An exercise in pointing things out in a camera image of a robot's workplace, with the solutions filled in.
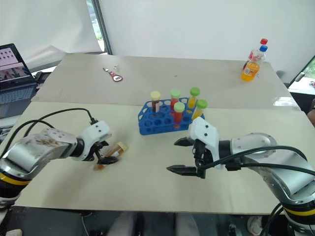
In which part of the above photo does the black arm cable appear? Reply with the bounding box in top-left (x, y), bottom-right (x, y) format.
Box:
top-left (198, 145), bottom-right (315, 177)
top-left (0, 107), bottom-right (99, 159)

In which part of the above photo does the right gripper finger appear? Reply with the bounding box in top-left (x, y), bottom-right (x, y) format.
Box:
top-left (166, 164), bottom-right (199, 178)
top-left (174, 137), bottom-right (196, 148)

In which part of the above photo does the black object beside laptop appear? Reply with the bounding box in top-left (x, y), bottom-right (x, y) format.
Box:
top-left (32, 71), bottom-right (50, 86)

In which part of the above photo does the yellow-capped orange test tube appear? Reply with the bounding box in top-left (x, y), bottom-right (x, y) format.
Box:
top-left (93, 141), bottom-right (129, 172)

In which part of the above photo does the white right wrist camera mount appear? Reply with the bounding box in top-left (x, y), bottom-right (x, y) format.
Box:
top-left (188, 117), bottom-right (226, 170)

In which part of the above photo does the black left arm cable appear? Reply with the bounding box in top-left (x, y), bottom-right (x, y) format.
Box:
top-left (0, 107), bottom-right (99, 159)

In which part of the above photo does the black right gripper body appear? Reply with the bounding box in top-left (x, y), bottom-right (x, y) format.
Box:
top-left (192, 139), bottom-right (208, 179)

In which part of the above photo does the black hanging cable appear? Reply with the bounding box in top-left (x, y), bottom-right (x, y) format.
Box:
top-left (260, 202), bottom-right (286, 236)

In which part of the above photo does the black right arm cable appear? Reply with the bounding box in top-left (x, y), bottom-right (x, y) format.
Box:
top-left (198, 145), bottom-right (315, 177)

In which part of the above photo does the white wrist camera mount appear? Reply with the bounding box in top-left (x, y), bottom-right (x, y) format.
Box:
top-left (188, 117), bottom-right (226, 170)
top-left (79, 120), bottom-right (113, 162)

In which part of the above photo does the orange soda bottle blue cap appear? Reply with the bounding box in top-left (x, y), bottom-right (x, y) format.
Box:
top-left (240, 45), bottom-right (269, 82)

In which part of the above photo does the black chair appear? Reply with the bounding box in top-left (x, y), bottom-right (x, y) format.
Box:
top-left (289, 90), bottom-right (315, 125)

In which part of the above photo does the green-capped yellow test tube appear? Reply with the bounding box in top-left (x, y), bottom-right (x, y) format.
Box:
top-left (191, 99), bottom-right (209, 121)
top-left (188, 87), bottom-right (201, 110)

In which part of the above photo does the open laptop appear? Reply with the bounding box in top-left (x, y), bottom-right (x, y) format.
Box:
top-left (0, 43), bottom-right (38, 119)

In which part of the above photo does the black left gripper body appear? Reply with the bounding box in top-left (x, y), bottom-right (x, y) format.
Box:
top-left (91, 142), bottom-right (104, 161)

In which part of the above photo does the clear bottle red cap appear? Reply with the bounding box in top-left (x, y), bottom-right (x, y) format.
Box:
top-left (243, 38), bottom-right (269, 70)

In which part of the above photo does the green-capped red test tube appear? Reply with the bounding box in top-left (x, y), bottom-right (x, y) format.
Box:
top-left (170, 88), bottom-right (182, 113)
top-left (173, 101), bottom-right (186, 130)

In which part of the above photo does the blue test tube rack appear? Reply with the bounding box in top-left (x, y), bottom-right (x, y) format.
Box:
top-left (137, 96), bottom-right (205, 136)

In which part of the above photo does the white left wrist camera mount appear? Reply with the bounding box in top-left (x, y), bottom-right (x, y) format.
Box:
top-left (79, 120), bottom-right (113, 162)

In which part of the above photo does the yellow-capped dark red test tube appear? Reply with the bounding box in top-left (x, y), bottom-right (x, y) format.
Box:
top-left (150, 90), bottom-right (161, 114)

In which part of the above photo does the white shoe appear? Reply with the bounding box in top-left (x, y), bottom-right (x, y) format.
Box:
top-left (247, 215), bottom-right (263, 235)

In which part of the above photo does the dark window frame post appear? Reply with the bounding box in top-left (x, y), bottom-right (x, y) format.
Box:
top-left (92, 0), bottom-right (114, 56)

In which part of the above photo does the grey rounded shape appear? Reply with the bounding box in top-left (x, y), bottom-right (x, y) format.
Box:
top-left (175, 212), bottom-right (200, 236)
top-left (112, 212), bottom-right (139, 236)

